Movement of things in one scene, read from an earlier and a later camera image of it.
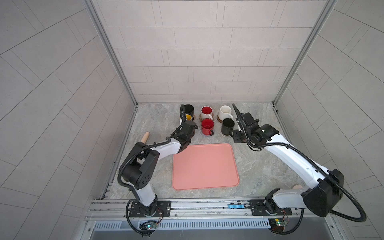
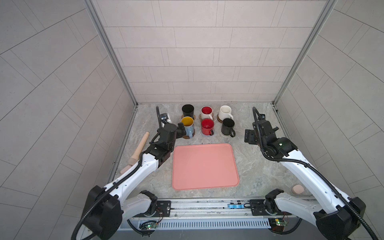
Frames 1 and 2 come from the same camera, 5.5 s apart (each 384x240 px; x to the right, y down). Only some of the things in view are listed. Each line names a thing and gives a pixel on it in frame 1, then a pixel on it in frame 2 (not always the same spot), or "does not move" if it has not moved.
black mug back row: (189, 109) does not move
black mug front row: (227, 127) does not move
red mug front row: (207, 126) does not move
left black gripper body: (192, 134) → (175, 134)
